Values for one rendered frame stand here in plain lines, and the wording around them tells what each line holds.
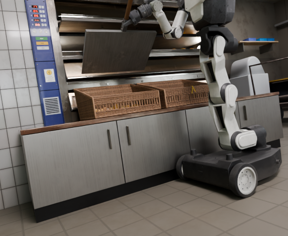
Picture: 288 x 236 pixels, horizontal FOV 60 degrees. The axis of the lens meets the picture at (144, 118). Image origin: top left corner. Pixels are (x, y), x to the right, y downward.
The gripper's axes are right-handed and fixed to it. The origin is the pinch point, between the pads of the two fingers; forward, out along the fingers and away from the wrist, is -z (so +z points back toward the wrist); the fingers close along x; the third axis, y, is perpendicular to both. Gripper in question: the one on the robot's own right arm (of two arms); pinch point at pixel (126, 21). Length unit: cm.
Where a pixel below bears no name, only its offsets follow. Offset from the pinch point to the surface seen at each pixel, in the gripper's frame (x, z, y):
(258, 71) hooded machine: 159, 277, -448
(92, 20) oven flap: 42.8, -20.5, -15.0
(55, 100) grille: 3, -79, -34
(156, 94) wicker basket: -33, -6, -48
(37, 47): 37, -69, -7
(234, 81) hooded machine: 172, 218, -455
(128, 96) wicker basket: -32, -25, -33
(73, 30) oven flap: 51, -39, -19
